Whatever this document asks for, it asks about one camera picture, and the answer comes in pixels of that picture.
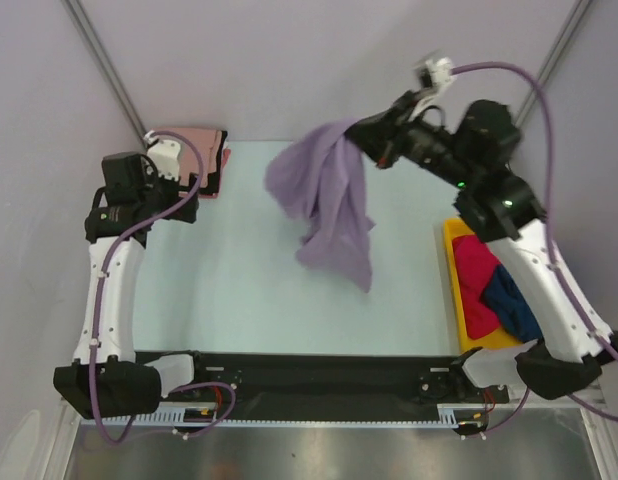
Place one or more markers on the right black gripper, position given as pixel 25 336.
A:
pixel 383 136

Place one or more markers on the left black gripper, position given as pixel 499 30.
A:
pixel 187 212

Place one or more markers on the purple t shirt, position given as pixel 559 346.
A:
pixel 320 179

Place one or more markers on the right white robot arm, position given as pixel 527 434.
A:
pixel 503 212

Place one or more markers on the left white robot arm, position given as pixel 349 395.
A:
pixel 104 378

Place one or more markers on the folded black t shirt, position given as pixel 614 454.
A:
pixel 210 143

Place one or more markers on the folded pink t shirt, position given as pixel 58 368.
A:
pixel 188 163

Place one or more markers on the yellow plastic bin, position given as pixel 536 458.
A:
pixel 499 338

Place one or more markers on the red t shirt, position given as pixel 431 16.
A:
pixel 475 266

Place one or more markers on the navy blue t shirt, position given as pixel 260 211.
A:
pixel 503 297

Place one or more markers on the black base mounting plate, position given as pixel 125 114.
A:
pixel 334 388

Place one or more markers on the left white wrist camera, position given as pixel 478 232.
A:
pixel 165 153

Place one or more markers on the left corner aluminium post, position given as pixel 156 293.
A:
pixel 103 62

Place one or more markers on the corner aluminium post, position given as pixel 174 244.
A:
pixel 103 62
pixel 567 35

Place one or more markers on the slotted cable duct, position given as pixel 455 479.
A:
pixel 445 417

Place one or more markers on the right corner aluminium post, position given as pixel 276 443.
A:
pixel 567 35

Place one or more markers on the aluminium frame rail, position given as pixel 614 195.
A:
pixel 593 397

